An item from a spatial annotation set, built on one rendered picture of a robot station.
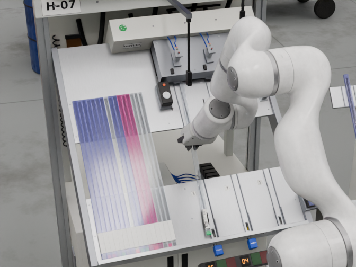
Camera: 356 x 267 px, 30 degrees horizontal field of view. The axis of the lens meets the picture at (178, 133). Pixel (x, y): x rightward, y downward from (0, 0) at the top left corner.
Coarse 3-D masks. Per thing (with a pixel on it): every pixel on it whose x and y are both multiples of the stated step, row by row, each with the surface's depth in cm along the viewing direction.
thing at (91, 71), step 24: (72, 48) 215; (96, 48) 216; (72, 72) 212; (96, 72) 213; (120, 72) 215; (144, 72) 216; (72, 96) 208; (96, 96) 210; (144, 96) 213; (192, 96) 217; (72, 120) 205; (168, 120) 212; (192, 120) 213
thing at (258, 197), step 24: (168, 192) 203; (192, 192) 204; (216, 192) 206; (240, 192) 207; (264, 192) 209; (288, 192) 210; (192, 216) 201; (216, 216) 203; (240, 216) 204; (264, 216) 206; (288, 216) 207; (96, 240) 193; (192, 240) 198
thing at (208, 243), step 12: (264, 228) 202; (276, 228) 203; (204, 240) 197; (216, 240) 198; (228, 240) 200; (240, 240) 205; (144, 252) 192; (156, 252) 193; (168, 252) 196; (180, 252) 200; (108, 264) 192; (120, 264) 196
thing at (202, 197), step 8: (184, 88) 215; (184, 96) 214; (184, 104) 213; (184, 112) 213; (192, 152) 207; (200, 176) 205; (200, 184) 204; (200, 192) 203; (200, 200) 202; (208, 232) 198
